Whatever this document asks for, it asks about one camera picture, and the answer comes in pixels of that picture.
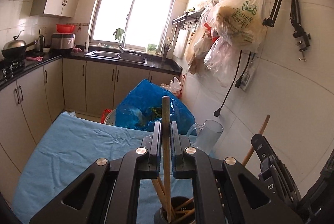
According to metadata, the kitchen sink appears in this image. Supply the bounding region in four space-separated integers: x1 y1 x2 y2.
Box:
85 51 147 64

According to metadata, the dark utensil holder cup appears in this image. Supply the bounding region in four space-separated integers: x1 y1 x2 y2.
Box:
153 196 196 224

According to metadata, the clear glass mug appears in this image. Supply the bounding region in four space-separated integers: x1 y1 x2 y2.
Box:
186 119 224 155

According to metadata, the blue towel table cover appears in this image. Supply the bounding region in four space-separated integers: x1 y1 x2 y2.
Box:
11 111 218 224

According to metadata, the blue plastic bag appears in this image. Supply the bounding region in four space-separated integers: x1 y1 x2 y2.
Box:
115 79 195 135

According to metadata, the clear hanging plastic bag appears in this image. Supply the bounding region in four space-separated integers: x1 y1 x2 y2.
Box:
204 37 241 88

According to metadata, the silver rice cooker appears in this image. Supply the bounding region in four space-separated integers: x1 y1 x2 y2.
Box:
50 33 75 50

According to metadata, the gas stove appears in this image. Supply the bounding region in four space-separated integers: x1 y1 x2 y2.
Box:
1 58 25 81

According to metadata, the metal kettle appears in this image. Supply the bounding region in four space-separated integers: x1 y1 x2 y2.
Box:
35 35 46 52

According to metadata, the red plastic basin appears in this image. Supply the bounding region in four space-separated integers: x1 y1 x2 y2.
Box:
56 24 76 33

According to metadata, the black wok with lid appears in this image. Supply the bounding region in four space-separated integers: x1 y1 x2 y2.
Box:
1 30 37 59

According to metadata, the beige hanging plastic bag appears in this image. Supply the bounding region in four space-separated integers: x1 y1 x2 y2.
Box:
212 0 266 53

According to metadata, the black power cable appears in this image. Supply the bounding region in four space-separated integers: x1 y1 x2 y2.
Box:
213 50 256 118

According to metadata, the wall spice shelf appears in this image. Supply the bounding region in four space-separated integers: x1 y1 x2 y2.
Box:
172 8 204 28

